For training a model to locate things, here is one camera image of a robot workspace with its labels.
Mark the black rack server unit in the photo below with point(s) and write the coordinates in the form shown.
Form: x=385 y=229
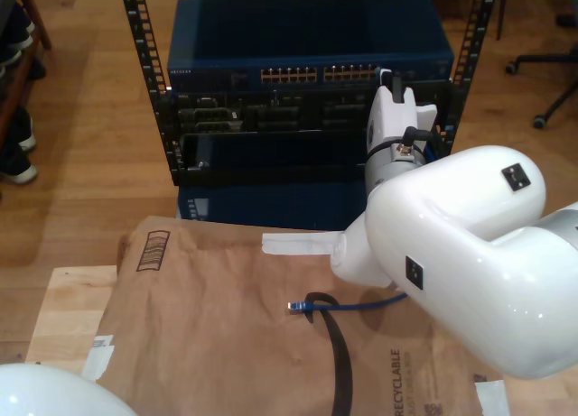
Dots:
x=280 y=113

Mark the black open rack tray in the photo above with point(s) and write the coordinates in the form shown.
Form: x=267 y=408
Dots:
x=271 y=150

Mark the dark furniture leg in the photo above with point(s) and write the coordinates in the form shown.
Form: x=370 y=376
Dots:
x=500 y=10

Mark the dark blue box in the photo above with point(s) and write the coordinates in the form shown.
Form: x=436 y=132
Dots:
x=271 y=204

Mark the white tape strip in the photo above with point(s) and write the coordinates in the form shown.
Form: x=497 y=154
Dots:
x=298 y=244

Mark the black office chair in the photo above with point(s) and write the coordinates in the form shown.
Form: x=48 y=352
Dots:
x=548 y=57

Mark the brown packing paper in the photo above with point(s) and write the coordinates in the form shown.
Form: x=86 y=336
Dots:
x=217 y=344

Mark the white paper sheet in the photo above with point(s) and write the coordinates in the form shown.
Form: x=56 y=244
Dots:
x=492 y=395

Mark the brown wooden shoe rack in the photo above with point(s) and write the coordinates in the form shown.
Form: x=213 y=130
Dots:
x=38 y=14

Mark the dark shoe white sole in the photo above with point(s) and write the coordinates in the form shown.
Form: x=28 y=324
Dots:
x=20 y=172
x=15 y=23
x=22 y=134
x=27 y=68

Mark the small barcode sticker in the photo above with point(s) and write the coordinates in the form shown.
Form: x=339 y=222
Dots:
x=103 y=341

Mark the white paper label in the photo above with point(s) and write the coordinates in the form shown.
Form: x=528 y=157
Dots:
x=99 y=362

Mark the blue network switch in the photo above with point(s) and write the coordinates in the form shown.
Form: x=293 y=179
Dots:
x=307 y=32

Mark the black metal rack frame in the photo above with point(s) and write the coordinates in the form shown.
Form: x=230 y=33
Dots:
x=137 y=28

